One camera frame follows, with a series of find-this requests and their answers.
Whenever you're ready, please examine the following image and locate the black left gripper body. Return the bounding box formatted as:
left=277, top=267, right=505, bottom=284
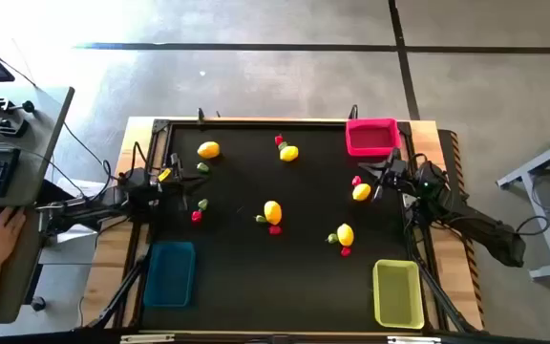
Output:
left=159, top=152, right=191, bottom=212

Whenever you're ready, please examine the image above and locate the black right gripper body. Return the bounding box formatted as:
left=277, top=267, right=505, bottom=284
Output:
left=373, top=146, right=411, bottom=203

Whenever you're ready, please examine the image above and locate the yellow toy lemon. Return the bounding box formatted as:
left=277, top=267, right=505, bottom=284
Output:
left=263, top=200, right=284, bottom=226
left=196, top=140, right=222, bottom=161
left=336, top=223, right=355, bottom=248
left=351, top=183, right=372, bottom=203
left=279, top=144, right=300, bottom=163

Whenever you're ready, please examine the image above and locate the pink plastic basket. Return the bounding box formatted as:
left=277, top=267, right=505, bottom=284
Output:
left=345, top=118, right=403, bottom=159

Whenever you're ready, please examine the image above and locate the blue plastic basket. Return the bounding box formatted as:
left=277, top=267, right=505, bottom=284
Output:
left=142, top=240, right=197, bottom=309

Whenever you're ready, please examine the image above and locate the yellow-green plastic basket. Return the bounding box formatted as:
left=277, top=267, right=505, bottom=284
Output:
left=371, top=258, right=426, bottom=331

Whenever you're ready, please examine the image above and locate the black table mat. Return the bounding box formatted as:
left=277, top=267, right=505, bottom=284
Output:
left=141, top=121, right=425, bottom=334

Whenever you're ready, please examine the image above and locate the grey desk top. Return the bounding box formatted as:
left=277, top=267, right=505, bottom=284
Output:
left=0, top=85, right=75, bottom=207
left=0, top=204, right=54, bottom=325

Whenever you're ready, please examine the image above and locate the yellow black hazard tape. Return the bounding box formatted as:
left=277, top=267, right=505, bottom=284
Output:
left=448, top=129, right=487, bottom=330

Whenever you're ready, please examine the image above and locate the pale grey metal cart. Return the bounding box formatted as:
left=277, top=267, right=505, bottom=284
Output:
left=496, top=121, right=550, bottom=281

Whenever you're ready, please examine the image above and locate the black computer mouse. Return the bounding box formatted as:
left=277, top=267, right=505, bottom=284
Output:
left=0, top=204, right=19, bottom=230

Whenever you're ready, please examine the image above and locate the black desk clamp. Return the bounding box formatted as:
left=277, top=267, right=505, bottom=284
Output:
left=0, top=93, right=36, bottom=118
left=0, top=114, right=32, bottom=139

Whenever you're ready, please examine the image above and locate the black frame strut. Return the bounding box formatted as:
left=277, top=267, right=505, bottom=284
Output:
left=86, top=247, right=152, bottom=331
left=411, top=255, right=479, bottom=334

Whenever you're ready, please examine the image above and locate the silver metal bracket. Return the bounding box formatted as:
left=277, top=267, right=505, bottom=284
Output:
left=387, top=335, right=442, bottom=344
left=120, top=333, right=176, bottom=344

